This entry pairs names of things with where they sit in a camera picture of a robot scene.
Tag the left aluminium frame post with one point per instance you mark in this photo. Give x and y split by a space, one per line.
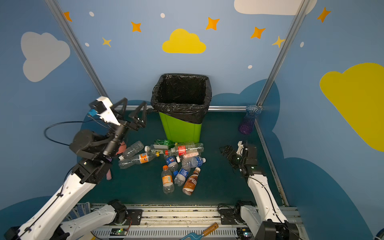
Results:
64 24

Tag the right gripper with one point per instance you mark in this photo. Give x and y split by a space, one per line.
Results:
234 154

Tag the water bottle blue cap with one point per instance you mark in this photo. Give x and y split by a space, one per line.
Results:
181 176

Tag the brown Nescafe bottle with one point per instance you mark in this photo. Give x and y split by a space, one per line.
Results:
191 182

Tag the Pepsi bottle blue label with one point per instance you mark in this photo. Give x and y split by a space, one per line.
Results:
171 161

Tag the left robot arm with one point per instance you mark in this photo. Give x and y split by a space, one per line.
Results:
96 152

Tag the clear bottle white green label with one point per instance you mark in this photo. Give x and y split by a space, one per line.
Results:
156 148

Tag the aluminium frame post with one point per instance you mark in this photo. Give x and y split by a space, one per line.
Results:
291 34
64 24

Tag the clear bottle white cap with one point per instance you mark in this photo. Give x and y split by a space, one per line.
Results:
132 150

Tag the right aluminium frame post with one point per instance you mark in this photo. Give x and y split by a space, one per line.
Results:
291 34

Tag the crushed green bottle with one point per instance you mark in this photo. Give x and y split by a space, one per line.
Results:
168 143

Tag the green plastic bin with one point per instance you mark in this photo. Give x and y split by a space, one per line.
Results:
180 131

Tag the clear bottle red cola label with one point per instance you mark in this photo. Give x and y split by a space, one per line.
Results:
181 150

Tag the purple ribbed glass vase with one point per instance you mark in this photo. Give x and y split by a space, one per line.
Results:
247 125

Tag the pink watering can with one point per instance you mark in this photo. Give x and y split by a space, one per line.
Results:
122 148

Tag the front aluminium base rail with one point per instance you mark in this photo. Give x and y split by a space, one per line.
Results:
165 222

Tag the black bin liner bag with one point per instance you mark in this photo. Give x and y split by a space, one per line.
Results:
186 97

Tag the pink label crushed bottle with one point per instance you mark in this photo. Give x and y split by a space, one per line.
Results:
190 154

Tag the aluminium back frame rail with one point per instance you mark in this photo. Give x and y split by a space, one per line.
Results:
211 108

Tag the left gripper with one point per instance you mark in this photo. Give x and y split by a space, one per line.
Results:
126 120

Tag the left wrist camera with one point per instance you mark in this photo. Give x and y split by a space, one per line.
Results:
102 107

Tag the blue dotted work glove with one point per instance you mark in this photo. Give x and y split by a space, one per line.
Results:
78 211

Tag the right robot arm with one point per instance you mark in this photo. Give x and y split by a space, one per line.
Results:
265 218

